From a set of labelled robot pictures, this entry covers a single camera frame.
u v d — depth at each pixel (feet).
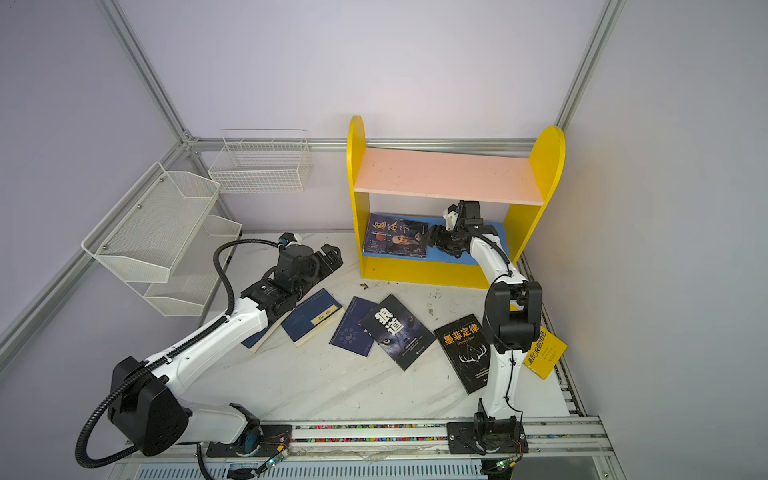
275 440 2.43
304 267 1.97
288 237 2.32
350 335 2.99
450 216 2.92
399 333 2.97
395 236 3.22
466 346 2.90
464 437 2.40
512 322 1.78
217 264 1.90
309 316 3.06
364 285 3.43
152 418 1.31
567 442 2.45
